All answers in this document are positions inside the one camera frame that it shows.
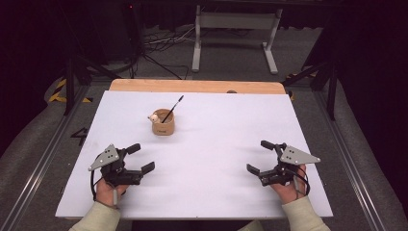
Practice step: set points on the aluminium floor rail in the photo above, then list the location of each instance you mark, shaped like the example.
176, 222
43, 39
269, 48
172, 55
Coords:
41, 160
349, 160

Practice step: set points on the yellow black floor tape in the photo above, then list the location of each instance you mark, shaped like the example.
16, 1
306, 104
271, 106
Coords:
56, 96
292, 77

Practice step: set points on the person's right hand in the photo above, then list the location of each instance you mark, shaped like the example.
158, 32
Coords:
290, 192

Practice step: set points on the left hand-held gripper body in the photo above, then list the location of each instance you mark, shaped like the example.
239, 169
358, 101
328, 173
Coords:
106, 157

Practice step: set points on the grey metal stand frame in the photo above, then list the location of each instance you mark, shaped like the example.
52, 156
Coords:
237, 20

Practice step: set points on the person's left hand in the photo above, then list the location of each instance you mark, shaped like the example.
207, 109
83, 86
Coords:
106, 192

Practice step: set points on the thin black brush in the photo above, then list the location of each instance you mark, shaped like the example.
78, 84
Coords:
174, 105

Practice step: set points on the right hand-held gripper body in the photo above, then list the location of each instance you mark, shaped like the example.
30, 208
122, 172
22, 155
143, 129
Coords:
296, 155

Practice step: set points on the wooden pen holder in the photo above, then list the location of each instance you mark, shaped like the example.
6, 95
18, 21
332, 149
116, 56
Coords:
163, 128

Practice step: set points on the white table cover sheet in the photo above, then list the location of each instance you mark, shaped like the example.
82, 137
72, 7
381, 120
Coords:
208, 166

